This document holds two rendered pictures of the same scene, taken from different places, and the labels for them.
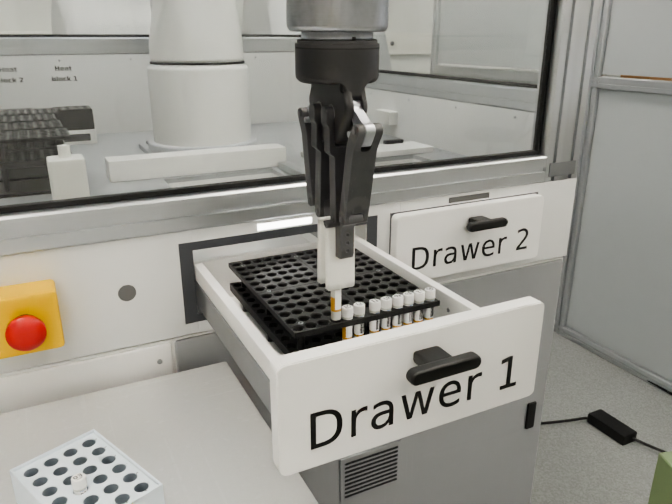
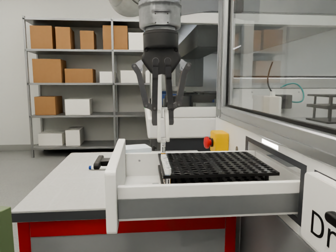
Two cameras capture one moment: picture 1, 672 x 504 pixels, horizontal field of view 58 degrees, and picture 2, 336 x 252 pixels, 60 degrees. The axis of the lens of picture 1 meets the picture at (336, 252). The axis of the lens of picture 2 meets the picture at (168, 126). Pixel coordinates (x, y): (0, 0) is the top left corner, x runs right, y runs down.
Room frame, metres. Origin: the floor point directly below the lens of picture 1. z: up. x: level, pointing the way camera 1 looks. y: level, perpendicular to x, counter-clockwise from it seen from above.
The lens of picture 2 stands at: (0.81, -0.59, 1.07)
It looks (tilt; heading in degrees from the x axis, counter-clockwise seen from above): 8 degrees down; 111
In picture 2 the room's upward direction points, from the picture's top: straight up
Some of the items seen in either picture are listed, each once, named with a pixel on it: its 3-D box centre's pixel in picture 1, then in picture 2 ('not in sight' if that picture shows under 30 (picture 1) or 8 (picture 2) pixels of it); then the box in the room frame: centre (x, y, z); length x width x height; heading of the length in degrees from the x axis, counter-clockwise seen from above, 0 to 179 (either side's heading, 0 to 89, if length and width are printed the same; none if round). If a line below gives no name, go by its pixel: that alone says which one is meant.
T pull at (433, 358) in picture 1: (436, 361); (104, 161); (0.47, -0.09, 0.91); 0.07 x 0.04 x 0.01; 117
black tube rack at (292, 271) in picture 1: (326, 304); (211, 175); (0.68, 0.01, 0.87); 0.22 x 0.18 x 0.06; 27
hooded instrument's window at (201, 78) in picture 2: not in sight; (218, 76); (0.32, 1.75, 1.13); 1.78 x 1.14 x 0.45; 117
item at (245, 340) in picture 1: (323, 305); (215, 177); (0.69, 0.02, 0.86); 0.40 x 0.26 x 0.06; 27
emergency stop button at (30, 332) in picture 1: (26, 331); (208, 142); (0.59, 0.34, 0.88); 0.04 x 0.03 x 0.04; 117
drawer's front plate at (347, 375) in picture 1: (417, 378); (118, 176); (0.50, -0.08, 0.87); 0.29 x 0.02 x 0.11; 117
